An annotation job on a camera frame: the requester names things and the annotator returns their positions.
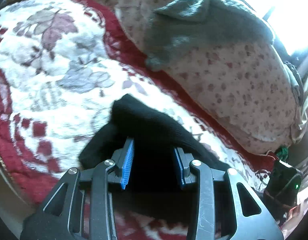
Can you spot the red white floral blanket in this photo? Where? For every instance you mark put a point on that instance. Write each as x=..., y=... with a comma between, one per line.
x=62, y=65

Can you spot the black knit pants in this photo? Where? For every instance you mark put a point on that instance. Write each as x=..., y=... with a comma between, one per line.
x=154, y=189

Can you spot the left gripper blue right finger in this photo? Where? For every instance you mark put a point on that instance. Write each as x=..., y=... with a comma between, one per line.
x=183, y=161

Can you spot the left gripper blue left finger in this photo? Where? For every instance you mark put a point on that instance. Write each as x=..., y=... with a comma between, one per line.
x=123, y=163

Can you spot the floral beige quilt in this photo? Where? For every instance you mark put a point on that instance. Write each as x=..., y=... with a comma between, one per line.
x=244, y=86

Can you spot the grey fleece garment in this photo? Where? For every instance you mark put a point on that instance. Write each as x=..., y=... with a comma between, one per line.
x=181, y=25

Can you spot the green object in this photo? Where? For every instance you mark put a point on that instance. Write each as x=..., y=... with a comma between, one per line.
x=282, y=153

